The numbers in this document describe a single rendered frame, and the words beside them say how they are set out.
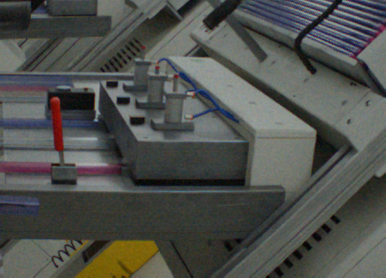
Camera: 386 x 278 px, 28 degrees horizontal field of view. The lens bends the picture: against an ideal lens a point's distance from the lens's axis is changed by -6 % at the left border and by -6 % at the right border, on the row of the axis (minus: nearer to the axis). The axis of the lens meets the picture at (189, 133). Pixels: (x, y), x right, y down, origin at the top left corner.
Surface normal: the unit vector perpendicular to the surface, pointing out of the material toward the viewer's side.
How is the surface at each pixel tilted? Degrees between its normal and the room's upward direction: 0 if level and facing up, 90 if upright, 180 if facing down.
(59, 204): 90
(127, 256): 90
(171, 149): 90
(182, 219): 90
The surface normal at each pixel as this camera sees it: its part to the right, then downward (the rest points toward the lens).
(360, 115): -0.63, -0.69
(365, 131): 0.24, 0.26
